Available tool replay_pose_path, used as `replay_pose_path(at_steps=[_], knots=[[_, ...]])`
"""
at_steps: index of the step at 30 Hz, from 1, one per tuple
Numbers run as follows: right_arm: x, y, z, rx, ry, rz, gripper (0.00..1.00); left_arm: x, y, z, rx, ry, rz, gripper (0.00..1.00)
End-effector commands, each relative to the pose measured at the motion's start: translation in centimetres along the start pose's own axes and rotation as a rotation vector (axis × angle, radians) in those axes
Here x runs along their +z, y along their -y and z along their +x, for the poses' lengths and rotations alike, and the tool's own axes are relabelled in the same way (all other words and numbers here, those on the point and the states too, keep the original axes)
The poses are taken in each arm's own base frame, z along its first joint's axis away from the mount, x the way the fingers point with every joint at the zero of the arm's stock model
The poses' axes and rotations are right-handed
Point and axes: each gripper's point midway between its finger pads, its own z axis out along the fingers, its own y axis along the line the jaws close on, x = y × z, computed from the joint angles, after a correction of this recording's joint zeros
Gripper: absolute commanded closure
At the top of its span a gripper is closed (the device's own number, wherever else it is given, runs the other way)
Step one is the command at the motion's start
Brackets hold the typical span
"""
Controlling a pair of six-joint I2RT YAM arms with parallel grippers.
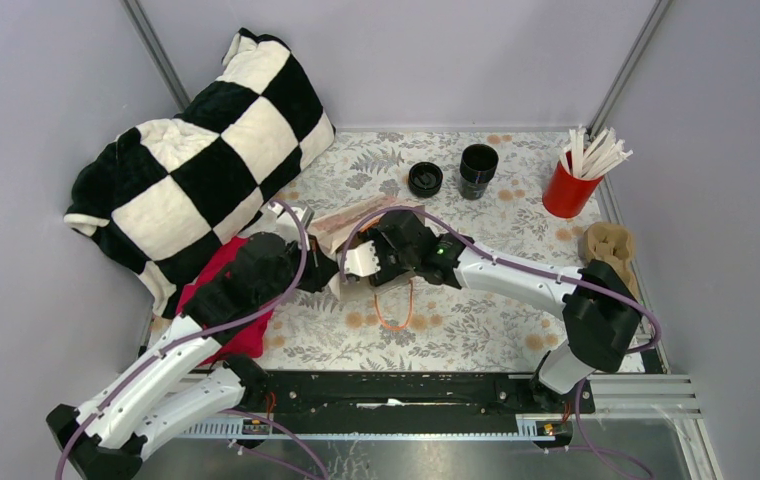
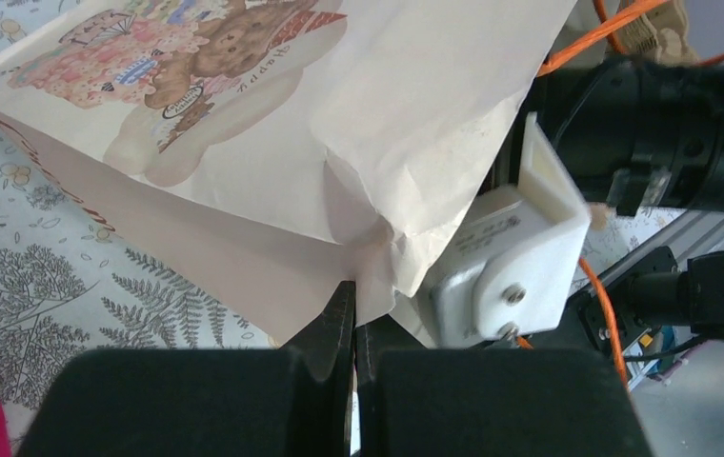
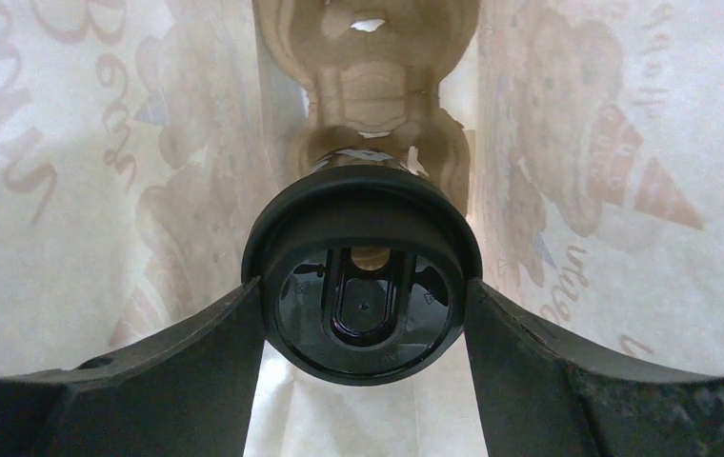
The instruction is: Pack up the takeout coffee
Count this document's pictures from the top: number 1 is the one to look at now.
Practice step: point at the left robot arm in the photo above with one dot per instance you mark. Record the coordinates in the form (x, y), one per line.
(188, 375)

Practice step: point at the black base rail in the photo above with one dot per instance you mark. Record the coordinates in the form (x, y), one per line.
(332, 402)

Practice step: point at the stack of black cups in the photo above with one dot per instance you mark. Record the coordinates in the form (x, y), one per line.
(477, 168)

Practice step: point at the white paper straws bundle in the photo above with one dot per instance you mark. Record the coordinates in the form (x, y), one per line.
(592, 160)

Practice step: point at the peach paper bag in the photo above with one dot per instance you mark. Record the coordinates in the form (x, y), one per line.
(347, 228)

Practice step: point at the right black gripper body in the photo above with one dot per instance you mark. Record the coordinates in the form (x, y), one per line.
(392, 263)

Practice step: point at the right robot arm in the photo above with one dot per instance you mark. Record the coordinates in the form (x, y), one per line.
(599, 313)

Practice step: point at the brown cardboard cup carrier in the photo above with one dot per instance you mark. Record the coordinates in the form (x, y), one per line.
(615, 245)

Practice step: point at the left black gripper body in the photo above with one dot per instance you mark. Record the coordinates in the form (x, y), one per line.
(311, 277)

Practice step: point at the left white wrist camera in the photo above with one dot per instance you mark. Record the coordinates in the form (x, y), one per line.
(290, 225)

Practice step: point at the red cloth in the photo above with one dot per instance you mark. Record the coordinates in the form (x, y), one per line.
(210, 296)

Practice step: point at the floral tablecloth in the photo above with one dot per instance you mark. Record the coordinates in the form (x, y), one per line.
(451, 330)

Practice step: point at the black white checkered blanket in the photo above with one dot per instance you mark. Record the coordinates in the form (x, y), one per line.
(166, 194)

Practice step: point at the red cup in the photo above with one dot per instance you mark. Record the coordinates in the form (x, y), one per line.
(565, 195)

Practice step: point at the stack of black lids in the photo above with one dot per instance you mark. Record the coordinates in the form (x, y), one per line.
(424, 179)

